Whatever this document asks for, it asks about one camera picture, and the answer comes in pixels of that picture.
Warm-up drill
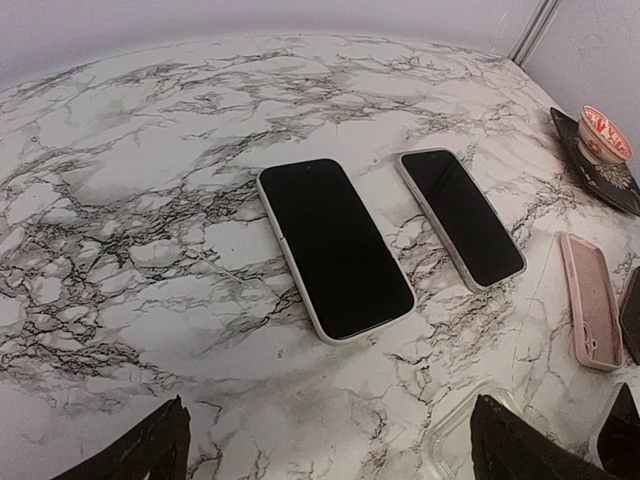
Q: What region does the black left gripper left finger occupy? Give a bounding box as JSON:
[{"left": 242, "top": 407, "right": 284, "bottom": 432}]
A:
[{"left": 58, "top": 396, "right": 191, "bottom": 479}]

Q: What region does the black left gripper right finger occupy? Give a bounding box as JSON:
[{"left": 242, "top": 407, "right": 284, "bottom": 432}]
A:
[{"left": 471, "top": 395, "right": 615, "bottom": 479}]

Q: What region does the pink phone case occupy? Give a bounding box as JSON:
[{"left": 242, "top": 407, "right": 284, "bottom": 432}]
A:
[{"left": 559, "top": 233, "right": 623, "bottom": 372}]

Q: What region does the clear magsafe phone case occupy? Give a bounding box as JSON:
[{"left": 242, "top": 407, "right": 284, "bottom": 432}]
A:
[{"left": 396, "top": 146, "right": 529, "bottom": 295}]

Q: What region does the red white patterned bowl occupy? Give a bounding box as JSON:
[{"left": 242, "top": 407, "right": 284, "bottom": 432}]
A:
[{"left": 578, "top": 105, "right": 633, "bottom": 165}]

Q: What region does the aluminium right corner post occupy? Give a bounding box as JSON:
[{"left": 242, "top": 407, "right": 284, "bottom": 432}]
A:
[{"left": 508, "top": 0, "right": 561, "bottom": 66}]

